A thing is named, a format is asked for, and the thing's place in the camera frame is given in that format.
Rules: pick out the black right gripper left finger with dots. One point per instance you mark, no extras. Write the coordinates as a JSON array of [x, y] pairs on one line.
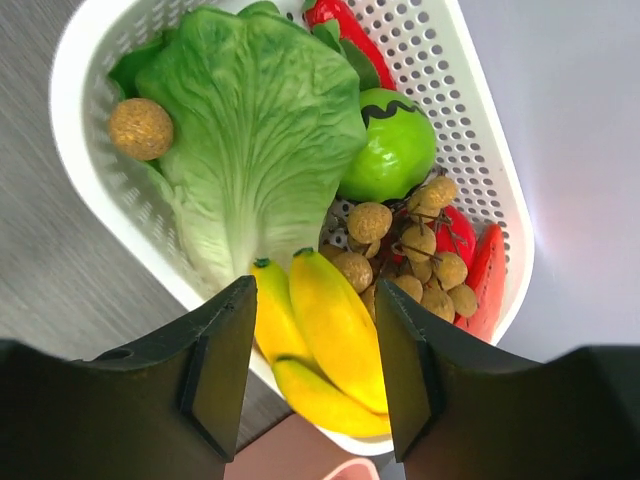
[[165, 406]]

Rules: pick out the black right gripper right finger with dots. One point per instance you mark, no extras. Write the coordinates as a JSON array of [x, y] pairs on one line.
[[461, 408]]

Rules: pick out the yellow banana bunch toy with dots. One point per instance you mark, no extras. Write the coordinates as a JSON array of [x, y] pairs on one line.
[[321, 344]]

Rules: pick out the brown longan bunch toy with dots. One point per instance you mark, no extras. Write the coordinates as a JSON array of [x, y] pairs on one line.
[[354, 242]]

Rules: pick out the watermelon slice toy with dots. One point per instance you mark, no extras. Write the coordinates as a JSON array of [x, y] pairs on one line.
[[487, 278]]

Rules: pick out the red tomato toy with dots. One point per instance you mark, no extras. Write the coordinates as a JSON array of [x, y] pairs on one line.
[[453, 231]]

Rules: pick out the green apple toy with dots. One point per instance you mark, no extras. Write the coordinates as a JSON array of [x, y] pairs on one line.
[[400, 150]]

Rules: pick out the loose brown longan ball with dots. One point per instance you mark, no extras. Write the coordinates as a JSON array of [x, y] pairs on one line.
[[141, 129]]

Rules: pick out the green lettuce leaf toy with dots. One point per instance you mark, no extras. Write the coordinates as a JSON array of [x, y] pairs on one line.
[[266, 122]]

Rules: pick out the red strawberry toy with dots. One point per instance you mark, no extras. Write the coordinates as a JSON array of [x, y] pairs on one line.
[[334, 23]]

